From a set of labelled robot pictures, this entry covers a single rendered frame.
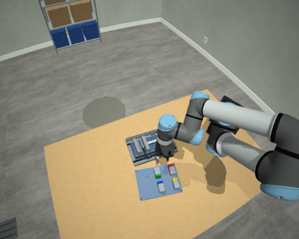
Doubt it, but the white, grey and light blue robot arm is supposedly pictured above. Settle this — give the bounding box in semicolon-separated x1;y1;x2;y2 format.
158;91;299;202

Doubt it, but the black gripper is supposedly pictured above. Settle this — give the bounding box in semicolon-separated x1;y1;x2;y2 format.
155;135;174;164

